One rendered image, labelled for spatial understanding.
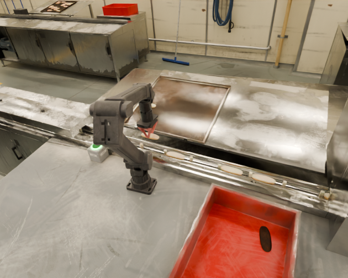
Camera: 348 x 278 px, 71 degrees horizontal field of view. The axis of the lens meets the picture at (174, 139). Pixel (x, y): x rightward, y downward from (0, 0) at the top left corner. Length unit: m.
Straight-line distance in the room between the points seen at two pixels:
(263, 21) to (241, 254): 4.09
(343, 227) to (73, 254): 0.89
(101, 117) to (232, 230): 0.62
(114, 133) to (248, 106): 0.92
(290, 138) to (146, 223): 0.78
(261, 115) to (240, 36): 3.44
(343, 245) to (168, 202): 0.62
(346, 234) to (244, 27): 4.09
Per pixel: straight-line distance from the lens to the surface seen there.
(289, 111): 1.45
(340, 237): 0.99
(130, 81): 2.13
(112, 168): 1.25
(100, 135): 0.71
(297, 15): 4.60
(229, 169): 1.14
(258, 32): 4.69
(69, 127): 1.45
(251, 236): 0.99
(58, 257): 1.03
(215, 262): 0.92
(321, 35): 4.35
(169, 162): 1.16
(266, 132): 1.31
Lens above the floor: 1.65
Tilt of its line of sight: 37 degrees down
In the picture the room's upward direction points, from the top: 4 degrees counter-clockwise
